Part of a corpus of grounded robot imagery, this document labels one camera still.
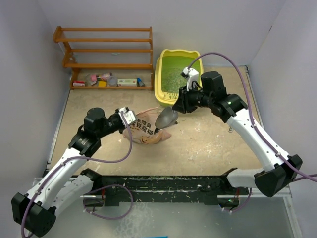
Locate pink cat litter bag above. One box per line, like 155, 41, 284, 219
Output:
122, 107, 171, 144

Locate blue grey bottle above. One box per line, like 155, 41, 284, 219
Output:
137, 78, 145, 87

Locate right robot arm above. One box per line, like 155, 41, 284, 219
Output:
172, 68, 303, 197

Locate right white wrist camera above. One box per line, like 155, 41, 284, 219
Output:
181, 67, 199, 91

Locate brown wooden shelf rack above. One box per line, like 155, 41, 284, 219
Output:
53, 26, 154, 90

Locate red white small box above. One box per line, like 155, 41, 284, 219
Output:
72, 81, 86, 87

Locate green litter pellets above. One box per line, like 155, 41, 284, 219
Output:
161, 67, 187, 93

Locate silver metal scoop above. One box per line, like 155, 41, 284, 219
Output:
155, 107, 178, 129

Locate clear plastic cup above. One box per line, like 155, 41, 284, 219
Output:
107, 76, 117, 87

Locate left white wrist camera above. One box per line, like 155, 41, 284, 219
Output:
118, 107, 137, 122

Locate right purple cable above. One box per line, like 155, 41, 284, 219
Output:
187, 52, 317, 214

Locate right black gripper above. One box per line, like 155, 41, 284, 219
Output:
173, 83, 213, 113

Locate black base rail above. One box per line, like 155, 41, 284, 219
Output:
85, 175, 249, 206

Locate yellow green litter box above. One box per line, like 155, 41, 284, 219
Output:
154, 49, 200, 106

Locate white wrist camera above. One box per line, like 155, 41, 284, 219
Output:
181, 67, 199, 91
118, 107, 137, 122

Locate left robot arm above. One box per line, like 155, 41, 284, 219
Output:
11, 107, 137, 238

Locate pale green long box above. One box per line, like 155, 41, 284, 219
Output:
117, 79, 137, 87

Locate yellow small block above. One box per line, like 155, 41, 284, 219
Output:
98, 81, 106, 88

